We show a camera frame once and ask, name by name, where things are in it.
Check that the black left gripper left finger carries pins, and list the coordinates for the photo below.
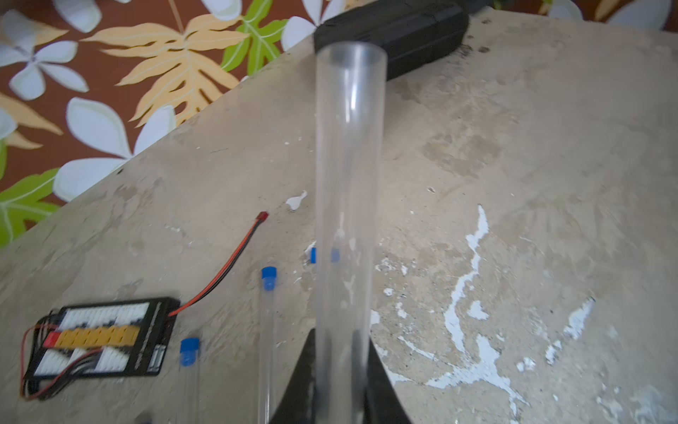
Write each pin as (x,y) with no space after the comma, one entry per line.
(297,404)

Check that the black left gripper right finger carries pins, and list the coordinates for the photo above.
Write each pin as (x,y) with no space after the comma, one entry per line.
(382,405)

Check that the clear test tube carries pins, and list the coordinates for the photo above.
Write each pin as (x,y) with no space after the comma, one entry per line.
(188,395)
(350,103)
(266,392)

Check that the blue stopper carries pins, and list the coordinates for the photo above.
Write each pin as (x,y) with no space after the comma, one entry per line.
(269,278)
(333,255)
(190,349)

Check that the black battery charging board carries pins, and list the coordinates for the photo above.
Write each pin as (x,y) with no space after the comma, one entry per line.
(117,339)

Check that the black plastic case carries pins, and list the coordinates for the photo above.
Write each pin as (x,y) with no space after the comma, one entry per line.
(412,33)

